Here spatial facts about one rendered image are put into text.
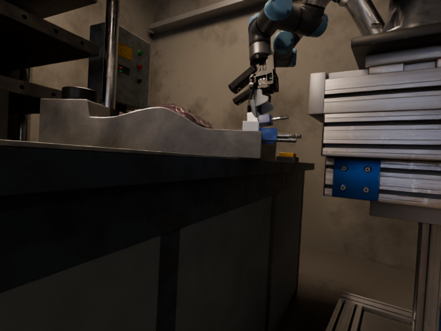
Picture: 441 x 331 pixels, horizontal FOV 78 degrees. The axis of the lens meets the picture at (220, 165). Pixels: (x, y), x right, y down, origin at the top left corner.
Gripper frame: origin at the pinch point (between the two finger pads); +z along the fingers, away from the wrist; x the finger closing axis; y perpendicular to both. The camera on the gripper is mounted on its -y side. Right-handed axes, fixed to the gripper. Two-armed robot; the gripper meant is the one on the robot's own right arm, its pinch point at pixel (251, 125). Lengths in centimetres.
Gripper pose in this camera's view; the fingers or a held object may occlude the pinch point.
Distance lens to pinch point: 124.2
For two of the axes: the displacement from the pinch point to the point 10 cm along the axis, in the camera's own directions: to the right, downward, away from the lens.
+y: 9.0, 0.6, -4.4
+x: 4.4, 0.0, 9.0
